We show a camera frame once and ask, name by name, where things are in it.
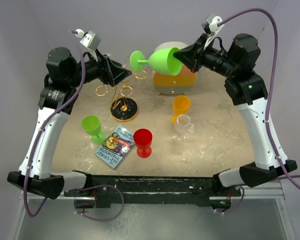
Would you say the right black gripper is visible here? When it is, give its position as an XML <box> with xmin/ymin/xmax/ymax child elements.
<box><xmin>174</xmin><ymin>32</ymin><xmax>238</xmax><ymax>78</ymax></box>

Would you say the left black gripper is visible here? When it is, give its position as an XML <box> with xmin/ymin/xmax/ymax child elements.
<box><xmin>67</xmin><ymin>47</ymin><xmax>131</xmax><ymax>88</ymax></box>

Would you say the green plastic goblet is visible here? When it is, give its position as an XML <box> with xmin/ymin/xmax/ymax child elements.
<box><xmin>81</xmin><ymin>115</ymin><xmax>106</xmax><ymax>144</ymax></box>
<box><xmin>129</xmin><ymin>47</ymin><xmax>183</xmax><ymax>76</ymax></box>

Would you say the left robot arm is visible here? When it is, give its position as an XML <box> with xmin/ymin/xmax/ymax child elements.
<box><xmin>7</xmin><ymin>47</ymin><xmax>132</xmax><ymax>200</ymax></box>

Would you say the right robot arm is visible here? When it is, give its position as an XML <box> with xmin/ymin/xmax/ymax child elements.
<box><xmin>173</xmin><ymin>33</ymin><xmax>298</xmax><ymax>196</ymax></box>

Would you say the gold wine glass rack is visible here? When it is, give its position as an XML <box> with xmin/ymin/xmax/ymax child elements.
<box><xmin>95</xmin><ymin>55</ymin><xmax>147</xmax><ymax>123</ymax></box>

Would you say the clear wine glass centre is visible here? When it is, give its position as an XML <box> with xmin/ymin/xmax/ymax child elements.
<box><xmin>172</xmin><ymin>114</ymin><xmax>191</xmax><ymax>143</ymax></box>

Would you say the pastel mini drawer chest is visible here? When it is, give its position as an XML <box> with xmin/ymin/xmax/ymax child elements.
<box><xmin>152</xmin><ymin>41</ymin><xmax>198</xmax><ymax>96</ymax></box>

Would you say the orange plastic goblet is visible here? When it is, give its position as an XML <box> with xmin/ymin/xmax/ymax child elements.
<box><xmin>171</xmin><ymin>95</ymin><xmax>191</xmax><ymax>124</ymax></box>

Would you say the red plastic goblet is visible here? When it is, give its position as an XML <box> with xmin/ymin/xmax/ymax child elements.
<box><xmin>133</xmin><ymin>128</ymin><xmax>153</xmax><ymax>158</ymax></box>

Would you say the blue treehouse book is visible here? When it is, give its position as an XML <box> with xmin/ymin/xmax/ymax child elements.
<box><xmin>94</xmin><ymin>125</ymin><xmax>135</xmax><ymax>169</ymax></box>

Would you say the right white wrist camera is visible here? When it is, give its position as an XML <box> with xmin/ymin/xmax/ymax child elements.
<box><xmin>201</xmin><ymin>13</ymin><xmax>224</xmax><ymax>50</ymax></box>

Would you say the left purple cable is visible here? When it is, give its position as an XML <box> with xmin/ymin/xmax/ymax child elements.
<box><xmin>23</xmin><ymin>29</ymin><xmax>86</xmax><ymax>217</ymax></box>

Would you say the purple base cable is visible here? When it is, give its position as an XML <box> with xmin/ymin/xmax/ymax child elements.
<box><xmin>73</xmin><ymin>184</ymin><xmax>126</xmax><ymax>222</ymax></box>

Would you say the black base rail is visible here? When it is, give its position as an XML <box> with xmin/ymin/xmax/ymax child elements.
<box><xmin>65</xmin><ymin>174</ymin><xmax>241</xmax><ymax>208</ymax></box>

